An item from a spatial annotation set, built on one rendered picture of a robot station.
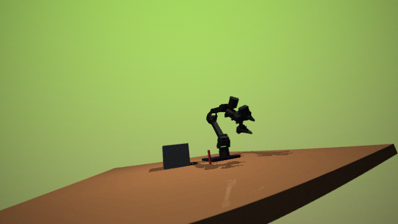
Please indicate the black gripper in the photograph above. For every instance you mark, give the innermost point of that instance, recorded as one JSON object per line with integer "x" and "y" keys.
{"x": 238, "y": 116}

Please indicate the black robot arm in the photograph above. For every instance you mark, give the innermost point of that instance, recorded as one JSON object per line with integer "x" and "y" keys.
{"x": 223, "y": 139}

